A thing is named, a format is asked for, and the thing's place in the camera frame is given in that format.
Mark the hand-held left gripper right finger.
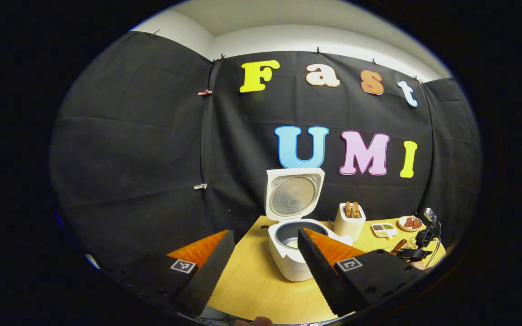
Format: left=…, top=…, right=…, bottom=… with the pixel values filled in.
left=297, top=228, right=425, bottom=317

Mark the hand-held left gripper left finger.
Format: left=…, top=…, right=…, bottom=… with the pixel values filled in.
left=116, top=230, right=236, bottom=317

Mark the metal wire chopstick holder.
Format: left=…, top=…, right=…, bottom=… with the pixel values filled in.
left=399, top=235, right=440, bottom=268

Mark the white rice cooker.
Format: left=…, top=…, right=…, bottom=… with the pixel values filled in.
left=265, top=168, right=354, bottom=282

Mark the round white plate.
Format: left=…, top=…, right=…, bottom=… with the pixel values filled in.
left=398, top=216, right=423, bottom=232

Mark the white divided bean dish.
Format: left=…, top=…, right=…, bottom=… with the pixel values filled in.
left=372, top=223, right=398, bottom=239

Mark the white toaster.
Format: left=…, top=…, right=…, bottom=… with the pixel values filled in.
left=333, top=202, right=366, bottom=242

